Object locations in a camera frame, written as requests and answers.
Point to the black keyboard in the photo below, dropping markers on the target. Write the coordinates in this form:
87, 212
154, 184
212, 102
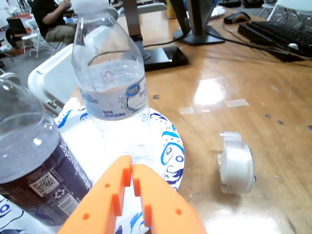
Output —
275, 31

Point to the stack of white paper plates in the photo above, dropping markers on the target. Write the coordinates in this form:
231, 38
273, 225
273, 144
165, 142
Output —
219, 12

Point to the small white plug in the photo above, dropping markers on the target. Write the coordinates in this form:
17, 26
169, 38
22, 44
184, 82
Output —
293, 45

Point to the vitaminwater bottle dark label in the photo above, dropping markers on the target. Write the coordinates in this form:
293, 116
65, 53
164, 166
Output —
29, 158

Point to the black computer monitor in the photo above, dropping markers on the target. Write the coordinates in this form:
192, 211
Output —
195, 24

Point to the yellow container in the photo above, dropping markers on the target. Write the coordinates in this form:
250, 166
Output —
171, 9

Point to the clear tape strip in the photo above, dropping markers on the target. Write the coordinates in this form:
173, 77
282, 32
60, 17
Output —
186, 110
236, 102

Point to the white paper plate blue pattern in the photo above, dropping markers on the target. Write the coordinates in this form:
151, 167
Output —
170, 136

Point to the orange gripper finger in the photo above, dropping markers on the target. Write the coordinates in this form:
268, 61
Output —
97, 202
165, 207

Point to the seated person black shirt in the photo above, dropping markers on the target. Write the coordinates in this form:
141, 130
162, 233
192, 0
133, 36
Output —
48, 17

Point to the clear water bottle white cap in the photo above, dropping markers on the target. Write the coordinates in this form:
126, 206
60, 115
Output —
107, 73

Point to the black computer mouse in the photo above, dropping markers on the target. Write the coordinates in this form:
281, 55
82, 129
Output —
236, 17

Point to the black flat device box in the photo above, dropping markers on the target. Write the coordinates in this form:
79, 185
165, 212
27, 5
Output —
163, 58

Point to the white folding chair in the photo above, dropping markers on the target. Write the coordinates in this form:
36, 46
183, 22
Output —
292, 7
31, 39
53, 78

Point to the clear tape dispenser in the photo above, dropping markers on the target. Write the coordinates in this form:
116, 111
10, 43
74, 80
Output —
236, 168

